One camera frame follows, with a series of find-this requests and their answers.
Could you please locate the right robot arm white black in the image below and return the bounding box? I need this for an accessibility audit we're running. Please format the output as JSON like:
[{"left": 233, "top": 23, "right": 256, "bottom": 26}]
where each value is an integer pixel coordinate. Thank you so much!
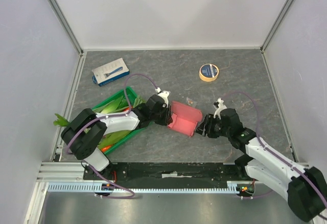
[{"left": 195, "top": 108, "right": 326, "bottom": 222}]

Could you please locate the pink paper box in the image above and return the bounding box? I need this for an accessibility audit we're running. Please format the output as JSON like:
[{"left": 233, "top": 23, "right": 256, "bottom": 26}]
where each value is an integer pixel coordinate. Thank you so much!
[{"left": 168, "top": 101, "right": 202, "bottom": 137}]

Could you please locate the small clear plastic bag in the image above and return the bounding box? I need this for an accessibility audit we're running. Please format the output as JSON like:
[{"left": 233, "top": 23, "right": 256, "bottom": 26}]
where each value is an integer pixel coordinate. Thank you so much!
[{"left": 186, "top": 97, "right": 197, "bottom": 107}]

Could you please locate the blue white razor box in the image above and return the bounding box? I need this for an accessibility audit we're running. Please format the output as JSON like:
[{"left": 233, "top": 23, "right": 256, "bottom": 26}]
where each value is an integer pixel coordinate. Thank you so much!
[{"left": 92, "top": 58, "right": 130, "bottom": 87}]

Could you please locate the green leafy toy vegetable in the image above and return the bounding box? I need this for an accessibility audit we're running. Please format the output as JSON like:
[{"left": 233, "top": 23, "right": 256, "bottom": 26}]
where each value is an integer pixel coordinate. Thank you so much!
[{"left": 53, "top": 113, "right": 70, "bottom": 127}]

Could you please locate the green toy leek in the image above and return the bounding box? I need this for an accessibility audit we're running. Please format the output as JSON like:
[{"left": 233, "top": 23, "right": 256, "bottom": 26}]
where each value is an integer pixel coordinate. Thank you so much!
[{"left": 92, "top": 96, "right": 128, "bottom": 114}]

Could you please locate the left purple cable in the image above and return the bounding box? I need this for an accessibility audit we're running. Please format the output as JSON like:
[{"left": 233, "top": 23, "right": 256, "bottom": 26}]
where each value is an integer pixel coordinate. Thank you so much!
[{"left": 66, "top": 73, "right": 161, "bottom": 199}]

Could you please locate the green bean bundle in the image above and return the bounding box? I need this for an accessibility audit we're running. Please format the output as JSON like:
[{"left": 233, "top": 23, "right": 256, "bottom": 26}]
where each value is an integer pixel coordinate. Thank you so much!
[{"left": 133, "top": 95, "right": 144, "bottom": 108}]

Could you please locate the masking tape roll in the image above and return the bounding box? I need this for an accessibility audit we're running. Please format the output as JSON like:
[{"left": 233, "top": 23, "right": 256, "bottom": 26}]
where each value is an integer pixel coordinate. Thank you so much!
[{"left": 199, "top": 63, "right": 219, "bottom": 82}]

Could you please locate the green plastic basket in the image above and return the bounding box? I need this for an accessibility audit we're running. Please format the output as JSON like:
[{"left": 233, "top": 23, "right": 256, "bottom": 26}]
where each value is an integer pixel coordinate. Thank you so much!
[{"left": 66, "top": 86, "right": 149, "bottom": 156}]

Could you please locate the grey slotted cable duct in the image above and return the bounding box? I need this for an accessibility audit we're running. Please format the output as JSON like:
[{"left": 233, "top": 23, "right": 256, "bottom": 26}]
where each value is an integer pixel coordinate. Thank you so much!
[{"left": 47, "top": 182, "right": 241, "bottom": 194}]

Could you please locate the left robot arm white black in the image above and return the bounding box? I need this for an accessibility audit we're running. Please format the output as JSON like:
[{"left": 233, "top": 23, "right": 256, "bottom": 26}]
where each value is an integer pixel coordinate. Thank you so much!
[{"left": 61, "top": 91, "right": 172, "bottom": 180}]

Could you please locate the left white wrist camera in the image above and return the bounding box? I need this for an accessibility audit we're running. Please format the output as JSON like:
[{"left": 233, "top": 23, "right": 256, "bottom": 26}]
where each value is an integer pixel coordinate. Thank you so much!
[{"left": 155, "top": 88, "right": 170, "bottom": 106}]

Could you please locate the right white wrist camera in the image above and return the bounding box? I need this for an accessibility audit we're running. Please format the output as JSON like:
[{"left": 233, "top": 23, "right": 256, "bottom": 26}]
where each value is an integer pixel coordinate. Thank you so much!
[{"left": 214, "top": 98, "right": 227, "bottom": 119}]

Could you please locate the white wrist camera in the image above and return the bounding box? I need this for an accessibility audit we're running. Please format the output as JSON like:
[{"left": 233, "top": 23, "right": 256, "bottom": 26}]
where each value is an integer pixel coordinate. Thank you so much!
[
  {"left": 214, "top": 98, "right": 227, "bottom": 119},
  {"left": 155, "top": 88, "right": 170, "bottom": 106}
]

